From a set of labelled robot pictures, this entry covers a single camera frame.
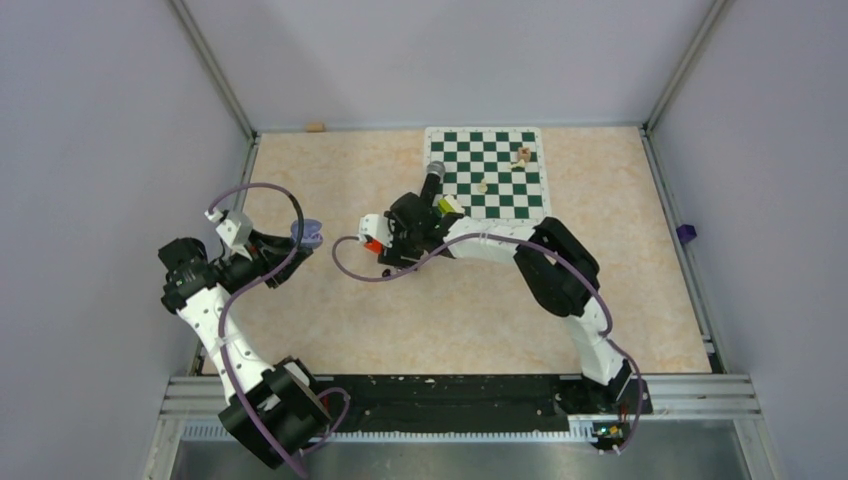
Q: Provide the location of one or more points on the green white chessboard mat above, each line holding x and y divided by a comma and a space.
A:
475, 154

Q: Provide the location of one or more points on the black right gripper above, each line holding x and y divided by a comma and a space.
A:
393, 255

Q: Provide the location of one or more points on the grey lavender earbud case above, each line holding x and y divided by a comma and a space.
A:
309, 231

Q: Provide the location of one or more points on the black microphone silver head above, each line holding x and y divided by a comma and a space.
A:
434, 173

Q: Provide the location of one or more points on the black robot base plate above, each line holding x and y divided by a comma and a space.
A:
482, 404

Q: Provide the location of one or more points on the green white toy brick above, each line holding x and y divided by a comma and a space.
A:
448, 204

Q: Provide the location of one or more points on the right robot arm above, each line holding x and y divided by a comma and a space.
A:
561, 274

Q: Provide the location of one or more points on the purple object outside frame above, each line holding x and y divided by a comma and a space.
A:
686, 233

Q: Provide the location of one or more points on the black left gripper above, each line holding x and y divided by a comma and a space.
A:
268, 251

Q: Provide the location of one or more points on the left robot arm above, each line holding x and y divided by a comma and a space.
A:
273, 410

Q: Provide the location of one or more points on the wine cork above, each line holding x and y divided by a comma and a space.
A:
315, 127

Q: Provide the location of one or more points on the red block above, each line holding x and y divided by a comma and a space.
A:
374, 246

